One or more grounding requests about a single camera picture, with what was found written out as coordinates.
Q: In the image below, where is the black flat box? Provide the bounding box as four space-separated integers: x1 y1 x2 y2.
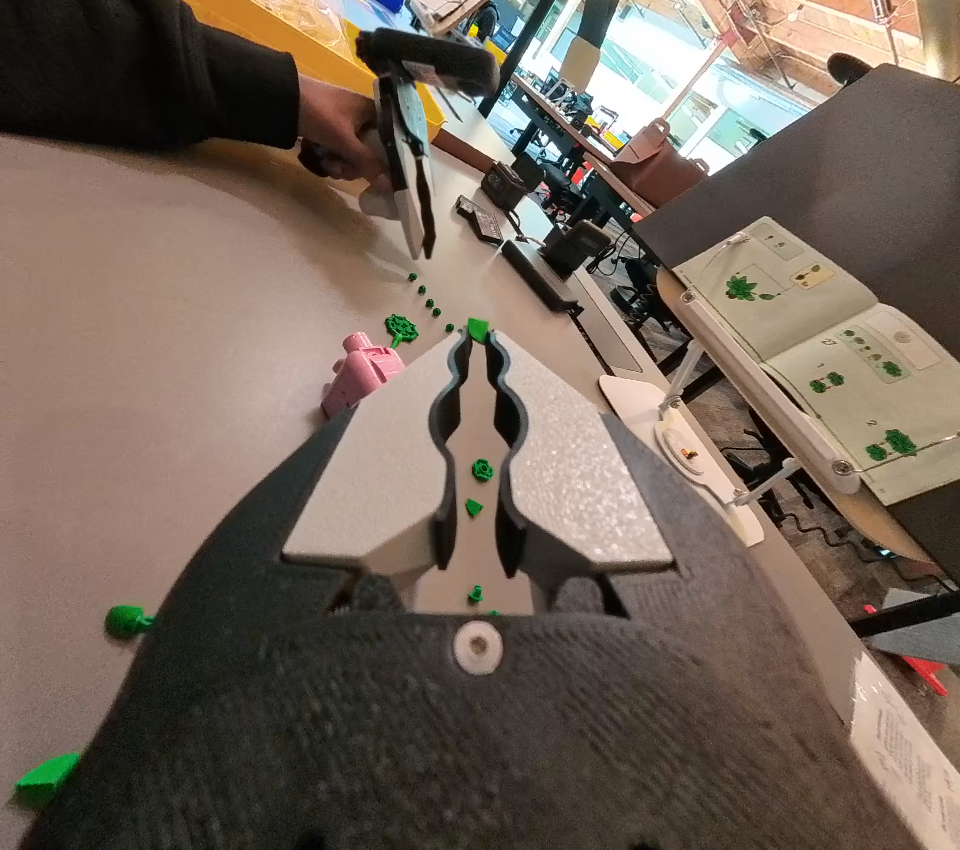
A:
498 238 582 312

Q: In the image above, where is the black charger box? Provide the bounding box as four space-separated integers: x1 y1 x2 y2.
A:
480 161 530 206

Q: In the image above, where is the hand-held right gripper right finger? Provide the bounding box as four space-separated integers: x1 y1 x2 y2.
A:
480 331 675 612

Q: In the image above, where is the pink toy brick watering can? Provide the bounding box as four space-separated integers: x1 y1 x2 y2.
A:
321 331 408 420

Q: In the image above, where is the person's left hand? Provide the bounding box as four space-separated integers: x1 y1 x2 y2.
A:
297 76 381 185

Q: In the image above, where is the black flat device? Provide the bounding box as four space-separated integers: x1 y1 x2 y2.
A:
453 193 505 243

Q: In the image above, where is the red plastic object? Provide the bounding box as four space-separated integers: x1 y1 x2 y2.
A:
862 604 948 697

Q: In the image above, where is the black panel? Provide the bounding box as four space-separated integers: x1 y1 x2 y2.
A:
633 64 960 558

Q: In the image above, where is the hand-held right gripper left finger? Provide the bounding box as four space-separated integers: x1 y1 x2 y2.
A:
282 331 471 612

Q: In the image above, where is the laminated paper sheet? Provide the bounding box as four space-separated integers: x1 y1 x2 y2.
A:
847 655 960 850

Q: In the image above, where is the instruction booklet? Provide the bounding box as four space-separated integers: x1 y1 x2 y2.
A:
672 216 960 507

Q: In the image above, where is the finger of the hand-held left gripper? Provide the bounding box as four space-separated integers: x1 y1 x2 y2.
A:
388 143 426 258
418 143 439 261

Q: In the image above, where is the wooden desk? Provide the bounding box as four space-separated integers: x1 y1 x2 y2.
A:
513 73 661 221

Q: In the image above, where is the white book stand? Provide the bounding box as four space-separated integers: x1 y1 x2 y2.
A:
597 268 864 549

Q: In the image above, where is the brown cardboard box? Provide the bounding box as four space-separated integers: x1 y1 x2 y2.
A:
611 118 710 206

